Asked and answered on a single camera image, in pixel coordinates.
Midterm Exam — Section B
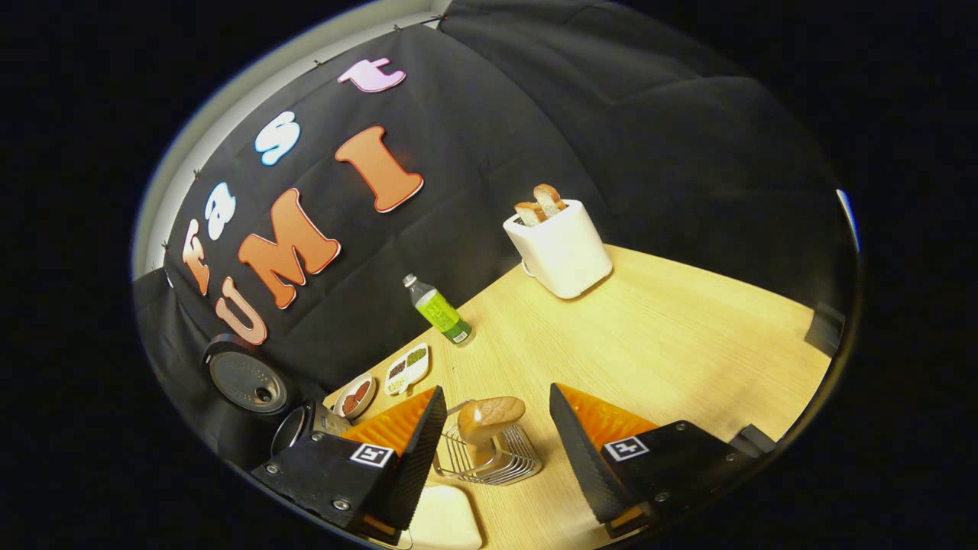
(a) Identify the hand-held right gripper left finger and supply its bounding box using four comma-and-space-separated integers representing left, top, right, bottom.
251, 386, 448, 535

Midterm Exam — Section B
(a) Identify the white oblong condiment dish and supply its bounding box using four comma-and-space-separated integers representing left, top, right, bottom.
384, 343, 431, 396

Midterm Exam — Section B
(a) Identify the green label drink bottle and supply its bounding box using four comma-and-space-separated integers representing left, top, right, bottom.
403, 273, 474, 346

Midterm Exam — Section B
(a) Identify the wooden spoon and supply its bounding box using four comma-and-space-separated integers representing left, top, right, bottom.
457, 396, 526, 468

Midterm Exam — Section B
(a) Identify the white toaster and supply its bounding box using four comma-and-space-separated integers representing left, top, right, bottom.
503, 199, 614, 300

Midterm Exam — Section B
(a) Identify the clear plastic rice box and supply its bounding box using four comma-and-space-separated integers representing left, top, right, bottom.
374, 484, 484, 550

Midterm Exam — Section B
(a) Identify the metal wire chopstick holder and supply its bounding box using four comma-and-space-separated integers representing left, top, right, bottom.
433, 401, 543, 487

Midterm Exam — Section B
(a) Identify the black tape strip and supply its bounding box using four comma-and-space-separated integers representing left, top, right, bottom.
804, 300, 847, 358
730, 424, 780, 459

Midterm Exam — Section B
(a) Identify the white plate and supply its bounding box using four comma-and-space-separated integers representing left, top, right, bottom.
334, 373, 377, 421

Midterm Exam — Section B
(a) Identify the black rice cooker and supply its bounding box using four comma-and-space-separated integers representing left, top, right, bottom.
201, 333, 354, 463

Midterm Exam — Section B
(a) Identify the black backdrop cloth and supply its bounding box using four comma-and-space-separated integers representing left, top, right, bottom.
134, 0, 857, 474

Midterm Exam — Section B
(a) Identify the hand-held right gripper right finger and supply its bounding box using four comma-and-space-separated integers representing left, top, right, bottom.
549, 382, 765, 535

